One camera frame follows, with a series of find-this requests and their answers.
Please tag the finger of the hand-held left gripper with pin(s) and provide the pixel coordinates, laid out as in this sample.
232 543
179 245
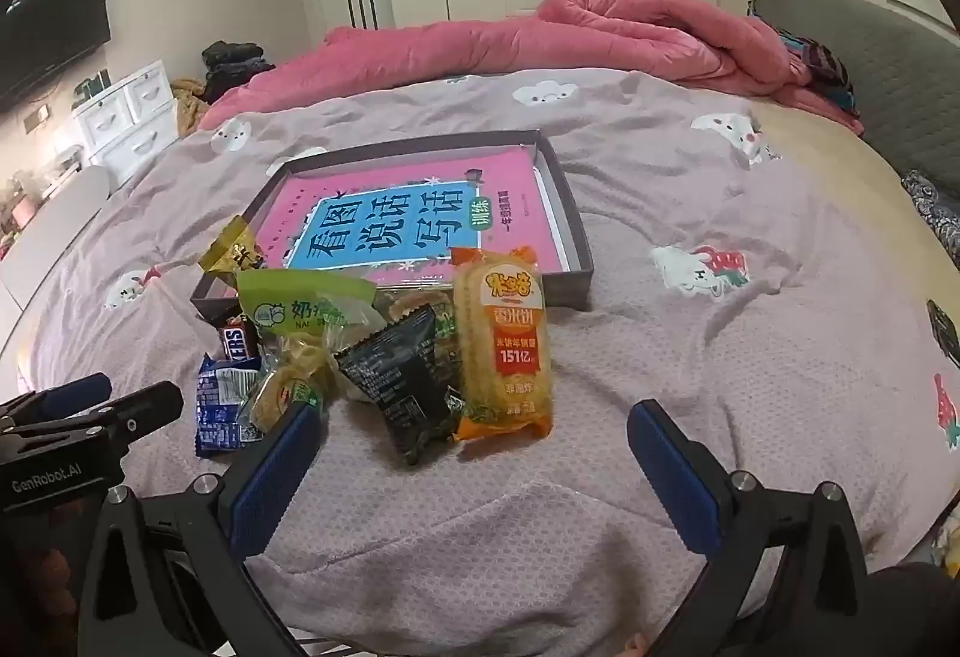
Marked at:
146 411
79 393

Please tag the pink book with blue label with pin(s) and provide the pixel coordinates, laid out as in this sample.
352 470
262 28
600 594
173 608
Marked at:
390 229

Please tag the black snack packet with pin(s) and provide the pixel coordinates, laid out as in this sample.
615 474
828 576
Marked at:
401 387

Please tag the shallow grey cardboard box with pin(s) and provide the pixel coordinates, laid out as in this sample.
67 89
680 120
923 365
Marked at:
562 207

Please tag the white rounded board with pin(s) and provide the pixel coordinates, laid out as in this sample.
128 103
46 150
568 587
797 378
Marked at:
52 222

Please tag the grey padded headboard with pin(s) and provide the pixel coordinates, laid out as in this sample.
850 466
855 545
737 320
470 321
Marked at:
885 72

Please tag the yellow snack packet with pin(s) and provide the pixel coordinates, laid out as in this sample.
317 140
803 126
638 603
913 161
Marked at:
229 252

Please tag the lilac printed bedsheet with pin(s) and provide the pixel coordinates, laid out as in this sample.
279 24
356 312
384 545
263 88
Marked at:
675 364

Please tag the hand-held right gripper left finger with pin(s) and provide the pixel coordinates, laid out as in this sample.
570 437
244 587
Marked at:
274 477

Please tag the white drawer cabinet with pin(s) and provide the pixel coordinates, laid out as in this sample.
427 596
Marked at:
127 117

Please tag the black television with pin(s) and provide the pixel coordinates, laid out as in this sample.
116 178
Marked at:
52 34

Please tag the blue snack packet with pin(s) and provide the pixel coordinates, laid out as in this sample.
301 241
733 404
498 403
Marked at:
221 409

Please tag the tan knitted blanket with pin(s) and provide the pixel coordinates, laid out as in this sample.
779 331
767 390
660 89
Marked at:
187 102

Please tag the dark patterned cloth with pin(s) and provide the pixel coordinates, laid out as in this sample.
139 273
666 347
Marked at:
934 203

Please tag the dark patterned object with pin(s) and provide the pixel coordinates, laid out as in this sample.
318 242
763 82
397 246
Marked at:
946 331

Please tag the dark clothes pile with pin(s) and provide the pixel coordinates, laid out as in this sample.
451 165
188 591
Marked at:
232 64

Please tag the brown chocolate bar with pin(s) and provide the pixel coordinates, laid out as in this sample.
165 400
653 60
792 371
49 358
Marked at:
238 343

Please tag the striped clothes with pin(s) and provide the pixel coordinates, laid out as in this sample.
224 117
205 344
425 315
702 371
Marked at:
825 64

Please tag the pink quilt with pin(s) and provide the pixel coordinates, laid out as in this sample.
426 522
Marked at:
525 42

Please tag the beige bed sheet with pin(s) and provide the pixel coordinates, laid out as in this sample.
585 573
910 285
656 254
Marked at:
840 177

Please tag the orange rice cracker packet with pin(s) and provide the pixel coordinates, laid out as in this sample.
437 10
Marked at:
499 342

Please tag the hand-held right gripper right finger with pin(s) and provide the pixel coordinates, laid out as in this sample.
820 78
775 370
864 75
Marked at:
675 477

